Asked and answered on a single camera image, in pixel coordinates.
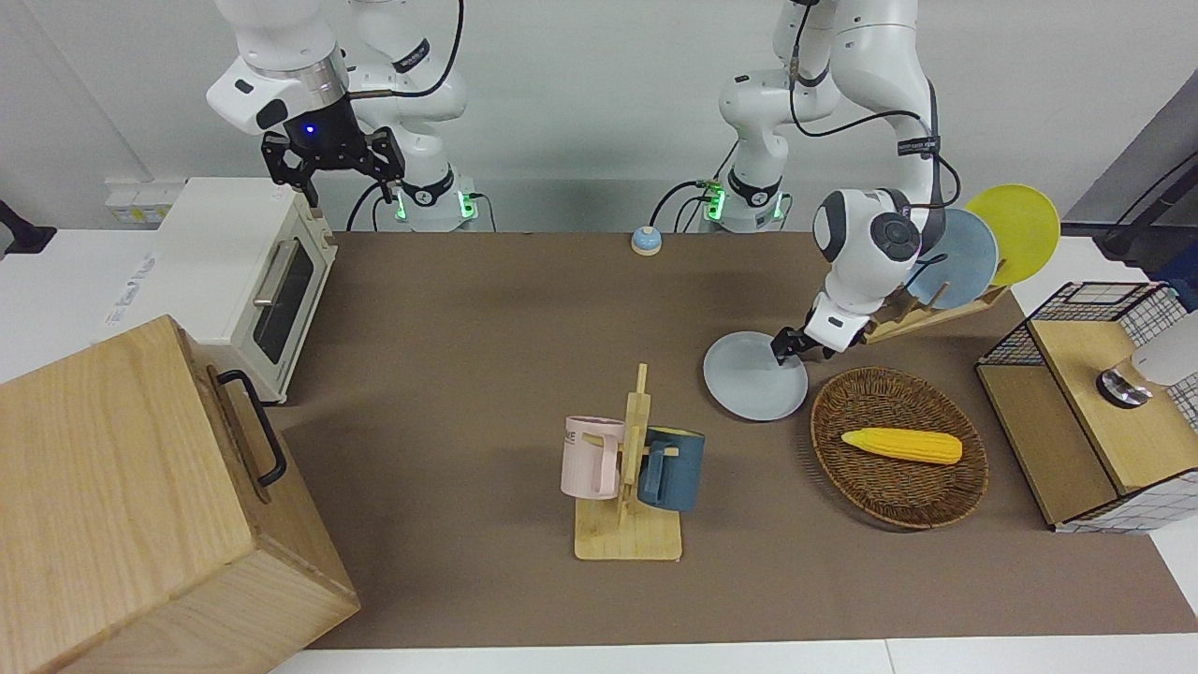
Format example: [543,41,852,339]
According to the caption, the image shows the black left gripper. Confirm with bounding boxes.
[772,328,839,366]

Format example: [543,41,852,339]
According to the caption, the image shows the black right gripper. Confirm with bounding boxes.
[262,94,406,209]

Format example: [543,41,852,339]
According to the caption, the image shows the gray round plate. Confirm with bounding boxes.
[704,331,809,422]

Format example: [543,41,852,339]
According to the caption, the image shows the wooden plate rack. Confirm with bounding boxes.
[863,281,1012,344]

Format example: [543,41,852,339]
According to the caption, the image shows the light blue plate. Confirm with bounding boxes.
[904,208,1000,310]

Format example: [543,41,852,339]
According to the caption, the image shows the yellow plate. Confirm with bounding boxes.
[964,184,1061,287]

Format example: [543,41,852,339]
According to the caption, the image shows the yellow corn cob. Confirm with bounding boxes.
[840,428,963,465]

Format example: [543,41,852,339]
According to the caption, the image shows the white toaster oven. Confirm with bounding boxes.
[98,178,339,405]

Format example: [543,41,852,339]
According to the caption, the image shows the brown wicker basket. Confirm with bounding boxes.
[811,367,989,532]

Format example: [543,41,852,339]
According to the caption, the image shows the dark blue mug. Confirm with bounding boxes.
[637,427,706,512]

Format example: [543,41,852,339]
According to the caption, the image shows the pink mug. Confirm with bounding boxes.
[561,416,626,501]

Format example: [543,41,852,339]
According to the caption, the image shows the wooden mug tree stand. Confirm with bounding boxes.
[574,363,684,562]

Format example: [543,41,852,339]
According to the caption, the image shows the brown table mat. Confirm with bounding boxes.
[271,231,1198,650]

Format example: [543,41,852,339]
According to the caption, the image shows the grid-patterned wooden shelf box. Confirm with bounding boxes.
[975,281,1198,535]

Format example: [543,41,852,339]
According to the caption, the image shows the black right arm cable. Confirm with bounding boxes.
[346,0,466,99]

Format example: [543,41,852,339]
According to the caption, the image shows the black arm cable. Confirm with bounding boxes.
[346,0,466,99]
[789,0,962,209]

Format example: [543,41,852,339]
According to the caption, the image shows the white wall socket strip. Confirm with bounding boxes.
[105,183,184,226]

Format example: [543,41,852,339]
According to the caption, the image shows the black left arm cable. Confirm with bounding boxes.
[789,0,962,209]

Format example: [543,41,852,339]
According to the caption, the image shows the black wire basket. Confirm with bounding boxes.
[978,281,1163,368]

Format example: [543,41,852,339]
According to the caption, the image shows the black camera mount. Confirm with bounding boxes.
[0,199,57,259]
[1095,154,1198,265]

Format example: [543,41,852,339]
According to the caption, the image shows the wooden box with black handle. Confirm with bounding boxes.
[0,315,361,674]

